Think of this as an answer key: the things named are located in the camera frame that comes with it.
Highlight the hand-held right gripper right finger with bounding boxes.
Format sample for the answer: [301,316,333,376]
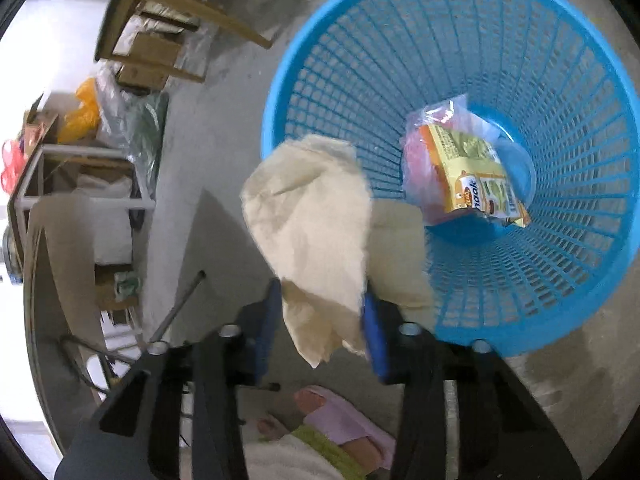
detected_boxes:
[362,292,583,480]

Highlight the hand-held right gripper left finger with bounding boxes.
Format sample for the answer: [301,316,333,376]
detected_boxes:
[52,277,287,480]

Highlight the cream paper tissue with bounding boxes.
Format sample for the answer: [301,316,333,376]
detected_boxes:
[241,134,436,368]

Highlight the pink packet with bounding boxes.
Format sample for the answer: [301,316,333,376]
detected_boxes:
[400,94,506,224]

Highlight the yellow snack packet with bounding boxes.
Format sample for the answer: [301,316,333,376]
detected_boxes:
[419,124,532,229]

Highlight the blue mesh basket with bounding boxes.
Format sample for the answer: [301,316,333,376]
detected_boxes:
[261,0,640,358]

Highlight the pink slipper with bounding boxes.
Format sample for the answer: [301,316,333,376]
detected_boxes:
[292,385,397,472]

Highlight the green fleece cuff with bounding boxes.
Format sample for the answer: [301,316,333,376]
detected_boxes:
[289,424,372,480]

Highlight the clear plastic bags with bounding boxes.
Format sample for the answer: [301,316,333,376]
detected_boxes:
[95,60,169,188]

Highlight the grey desk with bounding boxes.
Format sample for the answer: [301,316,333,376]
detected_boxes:
[7,142,157,281]

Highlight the orange plastic bag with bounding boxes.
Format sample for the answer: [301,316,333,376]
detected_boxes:
[59,77,102,144]

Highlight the cardboard box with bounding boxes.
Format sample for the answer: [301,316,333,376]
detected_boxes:
[116,32,184,89]

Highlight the red plastic bag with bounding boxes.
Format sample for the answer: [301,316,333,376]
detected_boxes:
[0,139,29,194]

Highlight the wooden chair with dark seat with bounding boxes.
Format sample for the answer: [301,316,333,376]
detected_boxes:
[72,0,296,83]

